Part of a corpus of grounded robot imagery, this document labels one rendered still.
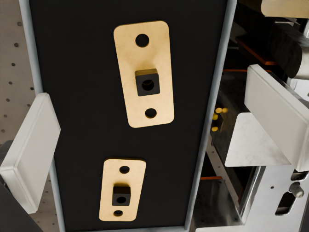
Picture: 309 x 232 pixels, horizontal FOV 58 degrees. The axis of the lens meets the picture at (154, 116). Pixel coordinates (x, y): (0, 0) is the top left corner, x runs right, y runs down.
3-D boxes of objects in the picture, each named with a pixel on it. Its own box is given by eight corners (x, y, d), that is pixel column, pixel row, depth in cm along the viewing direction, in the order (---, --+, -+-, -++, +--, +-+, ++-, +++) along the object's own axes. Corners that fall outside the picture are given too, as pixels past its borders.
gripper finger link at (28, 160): (37, 214, 13) (21, 216, 13) (61, 130, 19) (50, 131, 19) (14, 167, 12) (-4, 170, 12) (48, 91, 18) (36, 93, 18)
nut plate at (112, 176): (134, 218, 30) (135, 228, 29) (99, 218, 29) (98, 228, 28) (146, 158, 26) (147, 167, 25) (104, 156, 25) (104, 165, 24)
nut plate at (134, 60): (174, 120, 24) (176, 128, 23) (129, 126, 23) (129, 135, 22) (167, 19, 19) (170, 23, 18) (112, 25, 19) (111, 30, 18)
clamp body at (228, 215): (192, 136, 84) (236, 248, 53) (153, 136, 82) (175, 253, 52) (196, 115, 80) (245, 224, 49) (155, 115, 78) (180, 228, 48)
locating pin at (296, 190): (293, 184, 57) (304, 200, 53) (283, 184, 57) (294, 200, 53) (296, 177, 56) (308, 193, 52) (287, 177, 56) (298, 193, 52)
